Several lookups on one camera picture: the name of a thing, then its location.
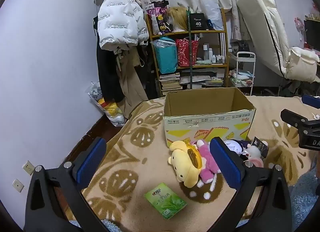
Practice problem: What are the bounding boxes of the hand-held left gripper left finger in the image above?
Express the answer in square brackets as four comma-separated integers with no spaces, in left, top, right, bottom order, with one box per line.
[24,136,108,232]

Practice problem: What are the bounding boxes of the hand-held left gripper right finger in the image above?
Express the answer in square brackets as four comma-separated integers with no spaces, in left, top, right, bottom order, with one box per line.
[209,136,292,232]

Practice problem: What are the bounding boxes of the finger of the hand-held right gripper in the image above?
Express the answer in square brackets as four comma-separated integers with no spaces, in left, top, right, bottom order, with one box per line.
[280,109,320,130]
[301,95,320,109]

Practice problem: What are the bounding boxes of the pink plush toy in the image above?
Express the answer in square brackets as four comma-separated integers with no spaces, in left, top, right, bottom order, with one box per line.
[191,139,222,184]

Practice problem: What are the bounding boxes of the white plush toy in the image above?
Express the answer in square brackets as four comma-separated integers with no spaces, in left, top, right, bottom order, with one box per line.
[241,143,265,169]

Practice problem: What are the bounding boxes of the small black box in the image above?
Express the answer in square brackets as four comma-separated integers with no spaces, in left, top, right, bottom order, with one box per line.
[250,136,269,159]

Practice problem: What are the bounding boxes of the yellow dog plush toy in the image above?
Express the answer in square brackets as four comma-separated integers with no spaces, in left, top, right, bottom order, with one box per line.
[168,140,202,188]

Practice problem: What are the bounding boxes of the printed cardboard box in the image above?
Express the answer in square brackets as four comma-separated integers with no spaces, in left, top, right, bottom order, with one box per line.
[163,87,257,149]

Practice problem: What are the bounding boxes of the green tissue pack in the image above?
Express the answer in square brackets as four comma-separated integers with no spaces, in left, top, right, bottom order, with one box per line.
[144,182,187,220]

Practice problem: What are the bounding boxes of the beige patterned blanket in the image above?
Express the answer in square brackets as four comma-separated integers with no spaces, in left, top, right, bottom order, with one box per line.
[67,95,320,232]

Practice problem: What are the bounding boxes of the plastic bag of plush toys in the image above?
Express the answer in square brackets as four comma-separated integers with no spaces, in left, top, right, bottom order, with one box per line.
[87,81,127,127]

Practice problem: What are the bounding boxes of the blue fluffy cloth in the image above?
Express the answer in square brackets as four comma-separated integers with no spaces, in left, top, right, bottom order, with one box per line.
[287,167,320,232]

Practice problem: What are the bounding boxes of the black monitor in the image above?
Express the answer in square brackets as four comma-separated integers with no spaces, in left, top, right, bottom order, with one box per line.
[304,18,320,50]

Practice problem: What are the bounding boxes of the white utility cart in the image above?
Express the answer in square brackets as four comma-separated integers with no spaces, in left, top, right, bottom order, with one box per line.
[229,52,257,96]

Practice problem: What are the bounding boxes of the pink fan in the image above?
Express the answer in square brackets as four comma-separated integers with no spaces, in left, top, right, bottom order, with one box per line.
[294,17,307,41]

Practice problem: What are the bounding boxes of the beige hanging garment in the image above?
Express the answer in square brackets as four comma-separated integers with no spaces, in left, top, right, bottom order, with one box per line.
[114,46,149,119]

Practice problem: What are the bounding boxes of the black hanging garment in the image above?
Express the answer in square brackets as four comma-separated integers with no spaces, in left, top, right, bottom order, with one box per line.
[96,40,125,103]

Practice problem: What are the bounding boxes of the pile of papers and magazines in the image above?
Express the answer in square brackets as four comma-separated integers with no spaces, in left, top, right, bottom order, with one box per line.
[179,68,224,90]

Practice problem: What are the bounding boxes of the cream recliner chair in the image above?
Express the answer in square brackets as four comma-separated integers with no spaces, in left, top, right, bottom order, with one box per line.
[236,0,320,84]

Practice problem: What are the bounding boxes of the row of toiletry bottles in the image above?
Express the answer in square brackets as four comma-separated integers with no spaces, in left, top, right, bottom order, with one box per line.
[203,43,225,64]

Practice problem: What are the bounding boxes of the stack of books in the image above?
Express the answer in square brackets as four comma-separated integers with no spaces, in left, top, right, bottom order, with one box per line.
[159,72,183,97]

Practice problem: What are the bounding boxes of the green pole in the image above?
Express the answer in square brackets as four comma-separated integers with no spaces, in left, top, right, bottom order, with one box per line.
[186,6,194,90]

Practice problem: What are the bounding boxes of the red gift bag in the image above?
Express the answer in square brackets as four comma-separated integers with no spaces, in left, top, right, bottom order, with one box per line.
[175,38,200,68]

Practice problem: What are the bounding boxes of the teal bag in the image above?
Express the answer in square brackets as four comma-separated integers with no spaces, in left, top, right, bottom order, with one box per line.
[153,37,178,74]

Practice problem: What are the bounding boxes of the wooden shelf unit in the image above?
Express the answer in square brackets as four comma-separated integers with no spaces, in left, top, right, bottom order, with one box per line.
[144,7,229,98]

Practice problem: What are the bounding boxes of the translucent plastic bag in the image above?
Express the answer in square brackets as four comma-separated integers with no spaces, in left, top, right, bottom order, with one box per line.
[201,0,224,31]

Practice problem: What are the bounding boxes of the black box marked 40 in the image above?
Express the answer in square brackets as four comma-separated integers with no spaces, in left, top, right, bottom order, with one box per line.
[189,12,209,31]

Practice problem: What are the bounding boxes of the white puffer jacket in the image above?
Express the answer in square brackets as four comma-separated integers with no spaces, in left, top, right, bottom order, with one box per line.
[97,0,150,51]

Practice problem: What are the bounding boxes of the blonde wig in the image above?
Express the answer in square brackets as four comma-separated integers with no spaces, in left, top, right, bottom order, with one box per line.
[165,6,188,32]

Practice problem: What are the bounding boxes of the purple printed packet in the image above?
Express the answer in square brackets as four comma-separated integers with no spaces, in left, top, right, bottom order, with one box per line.
[146,1,170,35]

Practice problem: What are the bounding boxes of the white wall socket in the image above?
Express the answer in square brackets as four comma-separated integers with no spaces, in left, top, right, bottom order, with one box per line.
[22,160,35,175]
[12,178,25,193]

